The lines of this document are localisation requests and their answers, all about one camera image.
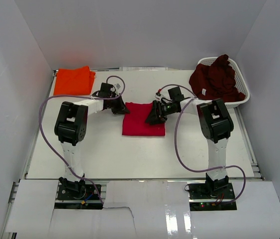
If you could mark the bright red t shirt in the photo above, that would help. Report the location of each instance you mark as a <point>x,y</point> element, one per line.
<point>134,122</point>

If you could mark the orange folded t shirt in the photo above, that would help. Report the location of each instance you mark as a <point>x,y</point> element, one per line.
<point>74,81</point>

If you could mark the white plastic laundry basket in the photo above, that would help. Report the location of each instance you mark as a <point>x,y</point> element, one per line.
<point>240,81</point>

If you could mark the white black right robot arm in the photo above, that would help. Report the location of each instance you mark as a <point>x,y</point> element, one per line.
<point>216,126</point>

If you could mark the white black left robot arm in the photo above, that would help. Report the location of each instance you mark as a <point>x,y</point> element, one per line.
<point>71,128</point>

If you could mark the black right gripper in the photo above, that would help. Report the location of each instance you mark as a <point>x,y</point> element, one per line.
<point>155,117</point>

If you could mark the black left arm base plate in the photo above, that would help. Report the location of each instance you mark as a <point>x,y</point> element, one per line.
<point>86,199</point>

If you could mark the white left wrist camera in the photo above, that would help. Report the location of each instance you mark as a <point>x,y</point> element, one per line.
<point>117,88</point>

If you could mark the dark maroon t shirt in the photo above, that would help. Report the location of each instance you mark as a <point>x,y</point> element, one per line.
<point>215,81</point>

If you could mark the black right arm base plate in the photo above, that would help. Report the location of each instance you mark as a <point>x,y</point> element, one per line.
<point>202,199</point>

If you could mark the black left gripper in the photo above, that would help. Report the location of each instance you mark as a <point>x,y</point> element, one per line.
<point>121,109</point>

